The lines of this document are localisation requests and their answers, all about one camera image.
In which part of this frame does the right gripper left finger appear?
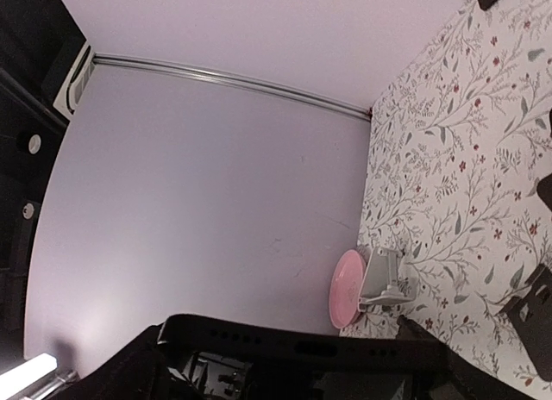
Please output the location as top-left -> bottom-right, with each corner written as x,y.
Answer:
60,325 -> 200,400

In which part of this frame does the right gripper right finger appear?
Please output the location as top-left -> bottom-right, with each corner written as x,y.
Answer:
397,316 -> 530,399

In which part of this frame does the black phone front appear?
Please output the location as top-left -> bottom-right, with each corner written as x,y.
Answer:
157,314 -> 450,399

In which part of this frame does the black stand wooden base front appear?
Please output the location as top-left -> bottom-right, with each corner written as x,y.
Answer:
499,264 -> 551,382

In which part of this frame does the silver phone stand left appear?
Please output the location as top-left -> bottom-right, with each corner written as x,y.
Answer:
357,247 -> 415,313

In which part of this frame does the pink bowl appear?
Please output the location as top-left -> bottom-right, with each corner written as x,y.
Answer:
329,249 -> 366,329

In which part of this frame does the floral table mat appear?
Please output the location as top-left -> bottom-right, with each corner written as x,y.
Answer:
343,0 -> 551,399

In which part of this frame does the left aluminium frame post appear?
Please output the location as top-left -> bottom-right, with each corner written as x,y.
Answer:
93,53 -> 371,122

